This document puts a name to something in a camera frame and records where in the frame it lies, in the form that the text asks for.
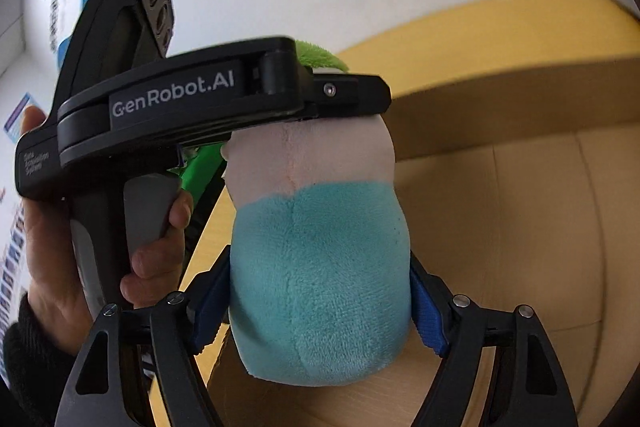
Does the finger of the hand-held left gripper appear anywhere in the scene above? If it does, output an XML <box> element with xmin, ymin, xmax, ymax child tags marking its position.
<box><xmin>257</xmin><ymin>49</ymin><xmax>392</xmax><ymax>124</ymax></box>

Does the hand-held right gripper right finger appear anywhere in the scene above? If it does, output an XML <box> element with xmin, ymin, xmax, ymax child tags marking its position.
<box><xmin>407</xmin><ymin>257</ymin><xmax>581</xmax><ymax>427</ymax></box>

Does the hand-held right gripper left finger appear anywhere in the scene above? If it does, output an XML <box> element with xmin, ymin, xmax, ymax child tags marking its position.
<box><xmin>54</xmin><ymin>252</ymin><xmax>234</xmax><ymax>427</ymax></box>

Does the teal and pink plush toy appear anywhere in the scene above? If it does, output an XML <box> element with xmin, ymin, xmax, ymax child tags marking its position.
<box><xmin>220</xmin><ymin>38</ymin><xmax>415</xmax><ymax>389</ymax></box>

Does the brown cardboard box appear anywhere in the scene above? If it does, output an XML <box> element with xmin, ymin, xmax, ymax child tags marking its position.
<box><xmin>181</xmin><ymin>0</ymin><xmax>640</xmax><ymax>427</ymax></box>

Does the person's left forearm black sleeve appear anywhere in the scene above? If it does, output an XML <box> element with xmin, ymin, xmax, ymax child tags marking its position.
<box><xmin>0</xmin><ymin>294</ymin><xmax>77</xmax><ymax>405</ymax></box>

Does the person's left hand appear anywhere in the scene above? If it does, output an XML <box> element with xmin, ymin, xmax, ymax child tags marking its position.
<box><xmin>19</xmin><ymin>106</ymin><xmax>194</xmax><ymax>334</ymax></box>

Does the green curved rail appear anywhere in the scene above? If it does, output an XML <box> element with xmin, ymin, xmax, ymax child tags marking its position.
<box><xmin>175</xmin><ymin>143</ymin><xmax>226</xmax><ymax>208</ymax></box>

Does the small blue-framed wall poster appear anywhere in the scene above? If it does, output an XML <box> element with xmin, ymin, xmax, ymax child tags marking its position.
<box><xmin>2</xmin><ymin>92</ymin><xmax>40</xmax><ymax>144</ymax></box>

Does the wall strip of small pictures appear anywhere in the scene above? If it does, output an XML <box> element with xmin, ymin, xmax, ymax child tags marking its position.
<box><xmin>0</xmin><ymin>202</ymin><xmax>27</xmax><ymax>325</ymax></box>

